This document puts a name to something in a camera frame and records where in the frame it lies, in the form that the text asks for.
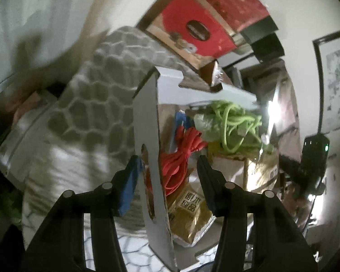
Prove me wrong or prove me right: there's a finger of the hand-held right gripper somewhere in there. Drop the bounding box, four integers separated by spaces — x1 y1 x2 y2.
278 153 302 182

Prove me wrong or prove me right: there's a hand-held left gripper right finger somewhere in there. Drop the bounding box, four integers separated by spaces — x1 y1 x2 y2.
197 155 319 272

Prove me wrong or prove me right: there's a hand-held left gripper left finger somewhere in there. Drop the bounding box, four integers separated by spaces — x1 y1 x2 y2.
21 155 143 272

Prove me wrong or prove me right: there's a gold foil snack bag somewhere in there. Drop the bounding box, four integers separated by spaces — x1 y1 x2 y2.
166 187 216 247

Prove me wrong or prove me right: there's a red cable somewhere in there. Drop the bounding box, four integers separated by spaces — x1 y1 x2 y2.
158 127 209 196

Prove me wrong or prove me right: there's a white and brown cardboard box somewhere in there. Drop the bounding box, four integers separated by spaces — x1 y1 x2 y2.
133 59 281 272

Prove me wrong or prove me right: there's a green cable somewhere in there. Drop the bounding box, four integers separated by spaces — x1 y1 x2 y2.
207 100 274 155

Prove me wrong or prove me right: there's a blue and white packet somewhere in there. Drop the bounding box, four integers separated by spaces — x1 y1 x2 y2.
174 110 193 136

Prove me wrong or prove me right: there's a bright lamp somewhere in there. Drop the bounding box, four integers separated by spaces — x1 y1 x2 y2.
268 91 281 125

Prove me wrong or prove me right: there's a red paper gift bag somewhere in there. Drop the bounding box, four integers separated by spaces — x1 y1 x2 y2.
146 0 238 70

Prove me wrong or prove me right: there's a red gift box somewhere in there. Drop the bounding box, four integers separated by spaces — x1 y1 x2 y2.
178 0 268 32

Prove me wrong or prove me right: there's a framed wall painting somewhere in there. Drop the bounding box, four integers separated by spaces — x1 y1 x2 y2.
313 28 340 134

